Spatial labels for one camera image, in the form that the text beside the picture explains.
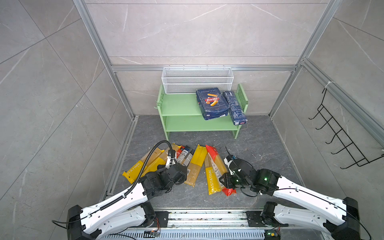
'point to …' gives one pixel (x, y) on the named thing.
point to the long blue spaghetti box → (235, 108)
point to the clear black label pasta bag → (183, 154)
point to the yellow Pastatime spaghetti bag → (214, 182)
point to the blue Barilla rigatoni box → (212, 103)
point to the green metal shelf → (180, 112)
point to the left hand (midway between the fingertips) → (177, 164)
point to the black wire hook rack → (346, 142)
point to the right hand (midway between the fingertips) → (220, 179)
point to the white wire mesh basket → (188, 80)
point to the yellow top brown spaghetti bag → (198, 156)
